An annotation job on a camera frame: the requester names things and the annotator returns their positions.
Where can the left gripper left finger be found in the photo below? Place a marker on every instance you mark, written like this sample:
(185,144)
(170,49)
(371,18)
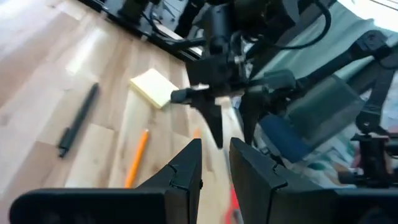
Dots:
(183,180)

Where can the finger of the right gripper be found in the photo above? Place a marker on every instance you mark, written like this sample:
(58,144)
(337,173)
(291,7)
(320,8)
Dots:
(252,115)
(213,118)

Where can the black metal table frame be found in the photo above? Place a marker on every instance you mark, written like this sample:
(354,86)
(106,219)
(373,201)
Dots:
(155,35)

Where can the yellow sticky note pad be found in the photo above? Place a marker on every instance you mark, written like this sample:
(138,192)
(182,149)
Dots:
(154,87)

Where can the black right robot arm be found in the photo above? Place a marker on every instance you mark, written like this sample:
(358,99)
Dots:
(224,25)

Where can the black pen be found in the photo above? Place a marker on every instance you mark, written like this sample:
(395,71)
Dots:
(76,124)

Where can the yellow pencil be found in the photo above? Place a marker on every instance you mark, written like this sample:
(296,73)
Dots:
(137,158)

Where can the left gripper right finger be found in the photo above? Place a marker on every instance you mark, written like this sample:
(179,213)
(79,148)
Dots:
(273,196)

